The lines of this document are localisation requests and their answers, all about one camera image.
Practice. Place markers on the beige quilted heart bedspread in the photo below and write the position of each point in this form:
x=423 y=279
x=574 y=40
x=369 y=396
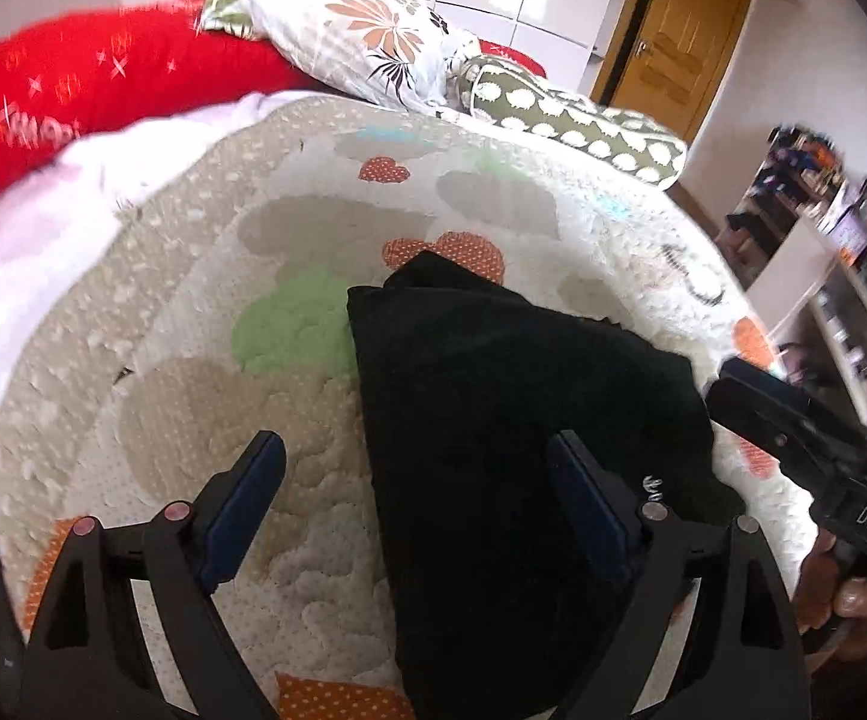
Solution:
x=201 y=420

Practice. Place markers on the black pants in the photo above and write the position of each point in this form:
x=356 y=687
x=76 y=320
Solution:
x=493 y=427

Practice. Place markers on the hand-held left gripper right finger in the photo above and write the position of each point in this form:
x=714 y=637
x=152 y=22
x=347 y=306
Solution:
x=591 y=510

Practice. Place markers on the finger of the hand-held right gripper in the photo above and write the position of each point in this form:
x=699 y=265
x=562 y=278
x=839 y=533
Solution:
x=771 y=409

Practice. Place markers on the wooden door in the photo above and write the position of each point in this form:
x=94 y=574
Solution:
x=673 y=45

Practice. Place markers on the white cabinet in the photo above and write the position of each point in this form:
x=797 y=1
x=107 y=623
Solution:
x=801 y=270

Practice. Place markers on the green hedgehog print pillow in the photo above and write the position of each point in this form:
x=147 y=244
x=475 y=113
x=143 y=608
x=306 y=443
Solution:
x=568 y=124

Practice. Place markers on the person's right hand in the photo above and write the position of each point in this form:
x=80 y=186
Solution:
x=849 y=604

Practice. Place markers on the small white clock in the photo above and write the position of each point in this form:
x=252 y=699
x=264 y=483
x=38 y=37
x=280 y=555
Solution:
x=853 y=232

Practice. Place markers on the red blanket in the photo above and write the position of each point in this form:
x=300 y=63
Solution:
x=103 y=82

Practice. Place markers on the white bed sheet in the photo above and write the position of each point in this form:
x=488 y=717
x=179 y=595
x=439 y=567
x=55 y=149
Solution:
x=28 y=277

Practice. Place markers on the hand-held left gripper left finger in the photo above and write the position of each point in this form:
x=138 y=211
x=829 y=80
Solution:
x=246 y=514

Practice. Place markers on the white floral pillow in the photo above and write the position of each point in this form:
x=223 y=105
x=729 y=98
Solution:
x=358 y=30

